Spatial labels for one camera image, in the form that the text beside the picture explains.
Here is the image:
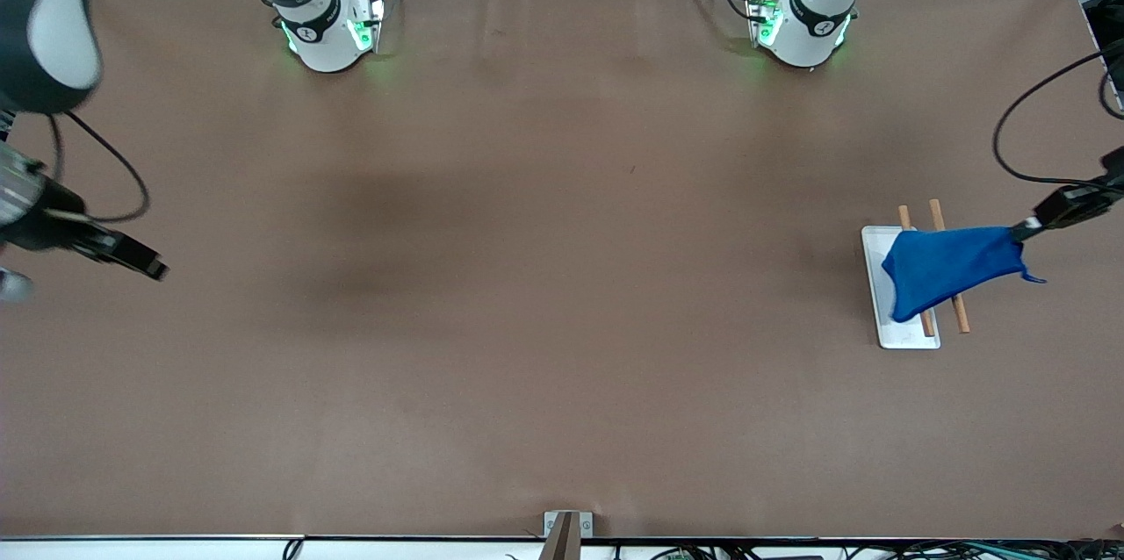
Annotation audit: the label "blue microfibre towel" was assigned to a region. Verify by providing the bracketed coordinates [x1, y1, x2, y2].
[881, 226, 1048, 325]

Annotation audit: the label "white towel rack wooden bars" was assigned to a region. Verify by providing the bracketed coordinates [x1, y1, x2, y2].
[861, 198, 972, 351]

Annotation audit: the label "black right arm gripper cable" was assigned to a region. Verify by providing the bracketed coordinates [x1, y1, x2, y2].
[47, 107, 151, 225]

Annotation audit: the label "metal table edge bracket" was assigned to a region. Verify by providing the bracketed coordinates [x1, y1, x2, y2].
[543, 510, 594, 560]

